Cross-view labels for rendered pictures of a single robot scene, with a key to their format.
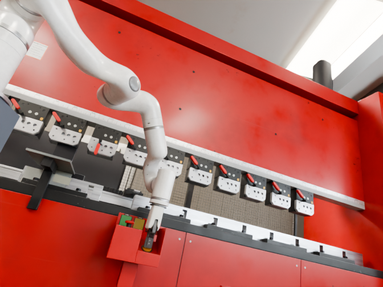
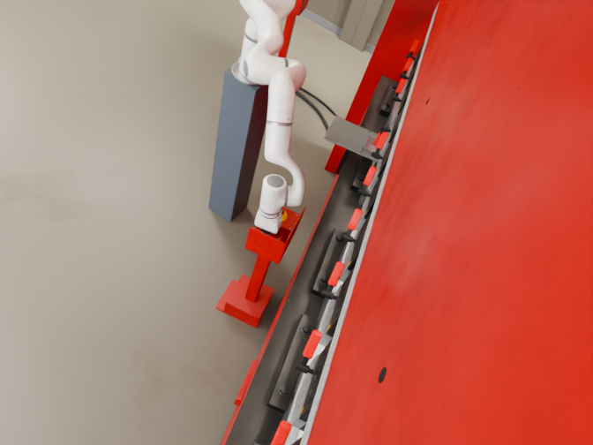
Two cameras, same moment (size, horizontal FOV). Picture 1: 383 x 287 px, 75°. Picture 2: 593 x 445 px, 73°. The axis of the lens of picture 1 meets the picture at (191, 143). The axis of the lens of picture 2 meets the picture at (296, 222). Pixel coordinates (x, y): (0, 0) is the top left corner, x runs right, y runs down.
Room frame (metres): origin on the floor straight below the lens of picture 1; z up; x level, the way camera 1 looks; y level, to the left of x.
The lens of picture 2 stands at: (1.54, -0.84, 2.09)
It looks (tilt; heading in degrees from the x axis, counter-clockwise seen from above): 50 degrees down; 108
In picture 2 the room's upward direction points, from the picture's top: 22 degrees clockwise
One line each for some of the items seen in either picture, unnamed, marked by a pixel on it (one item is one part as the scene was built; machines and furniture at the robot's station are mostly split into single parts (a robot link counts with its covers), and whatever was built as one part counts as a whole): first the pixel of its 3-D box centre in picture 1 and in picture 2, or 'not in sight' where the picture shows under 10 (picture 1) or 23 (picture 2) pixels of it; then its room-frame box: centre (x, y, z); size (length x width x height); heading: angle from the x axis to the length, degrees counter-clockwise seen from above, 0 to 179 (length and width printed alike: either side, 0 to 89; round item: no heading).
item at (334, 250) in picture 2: (163, 216); (330, 261); (1.42, 0.06, 0.89); 0.30 x 0.05 x 0.03; 105
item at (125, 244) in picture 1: (137, 237); (274, 227); (1.14, 0.14, 0.75); 0.20 x 0.16 x 0.18; 103
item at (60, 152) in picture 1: (64, 154); not in sight; (1.31, 0.66, 1.09); 0.10 x 0.02 x 0.10; 105
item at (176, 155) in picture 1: (169, 162); (380, 206); (1.47, 0.11, 1.22); 0.15 x 0.09 x 0.17; 105
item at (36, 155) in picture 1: (53, 162); (356, 138); (1.17, 0.62, 1.00); 0.26 x 0.18 x 0.01; 15
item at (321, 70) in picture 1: (325, 85); not in sight; (1.97, -1.20, 2.54); 0.32 x 0.24 x 0.47; 105
